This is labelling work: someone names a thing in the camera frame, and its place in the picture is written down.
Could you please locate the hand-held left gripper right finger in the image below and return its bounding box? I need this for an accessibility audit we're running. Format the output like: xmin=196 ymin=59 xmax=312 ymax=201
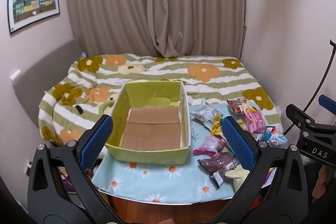
xmin=215 ymin=116 xmax=309 ymax=224

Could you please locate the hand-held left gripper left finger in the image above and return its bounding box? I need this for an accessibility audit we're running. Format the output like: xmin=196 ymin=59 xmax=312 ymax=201
xmin=27 ymin=114 xmax=124 ymax=224

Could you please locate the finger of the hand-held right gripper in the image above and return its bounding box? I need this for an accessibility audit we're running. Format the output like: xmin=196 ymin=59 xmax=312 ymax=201
xmin=286 ymin=104 xmax=336 ymax=136
xmin=318 ymin=95 xmax=336 ymax=109

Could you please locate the green cardboard box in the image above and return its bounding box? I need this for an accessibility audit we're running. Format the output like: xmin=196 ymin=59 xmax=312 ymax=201
xmin=104 ymin=80 xmax=191 ymax=165

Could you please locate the person's right hand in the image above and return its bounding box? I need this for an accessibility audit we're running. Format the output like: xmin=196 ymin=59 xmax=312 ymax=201
xmin=312 ymin=166 xmax=330 ymax=204

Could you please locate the dark brown snack packet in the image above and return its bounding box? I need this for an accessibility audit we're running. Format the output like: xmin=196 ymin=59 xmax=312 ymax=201
xmin=197 ymin=152 xmax=240 ymax=172

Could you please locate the pink purple snack packet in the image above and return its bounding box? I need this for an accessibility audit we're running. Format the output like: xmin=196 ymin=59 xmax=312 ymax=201
xmin=193 ymin=135 xmax=229 ymax=157

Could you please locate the white blue snack packet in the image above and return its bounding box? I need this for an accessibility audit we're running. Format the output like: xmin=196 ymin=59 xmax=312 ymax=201
xmin=259 ymin=127 xmax=288 ymax=148

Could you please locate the brown white printed snack packet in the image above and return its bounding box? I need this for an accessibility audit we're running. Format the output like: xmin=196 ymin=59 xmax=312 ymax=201
xmin=226 ymin=97 xmax=248 ymax=115

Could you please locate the black white snack packet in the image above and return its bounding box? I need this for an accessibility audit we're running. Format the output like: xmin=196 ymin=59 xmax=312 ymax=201
xmin=210 ymin=169 xmax=232 ymax=189

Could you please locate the grey white snack packet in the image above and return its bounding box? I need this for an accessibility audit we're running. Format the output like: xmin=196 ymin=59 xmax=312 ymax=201
xmin=190 ymin=99 xmax=223 ymax=130

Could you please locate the green striped floral blanket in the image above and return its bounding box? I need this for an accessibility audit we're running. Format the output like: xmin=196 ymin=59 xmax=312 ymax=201
xmin=38 ymin=54 xmax=282 ymax=146

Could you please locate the light blue daisy tablecloth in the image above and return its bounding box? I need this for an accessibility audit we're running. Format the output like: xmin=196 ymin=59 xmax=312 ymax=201
xmin=91 ymin=102 xmax=284 ymax=205

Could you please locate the beige curtain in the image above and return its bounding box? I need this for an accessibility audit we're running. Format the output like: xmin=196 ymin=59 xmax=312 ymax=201
xmin=65 ymin=0 xmax=246 ymax=59

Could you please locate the black cable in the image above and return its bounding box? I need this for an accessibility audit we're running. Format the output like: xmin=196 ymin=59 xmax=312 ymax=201
xmin=282 ymin=40 xmax=336 ymax=135

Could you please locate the framed wall poster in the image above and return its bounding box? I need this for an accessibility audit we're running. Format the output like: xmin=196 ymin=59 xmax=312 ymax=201
xmin=7 ymin=0 xmax=61 ymax=35

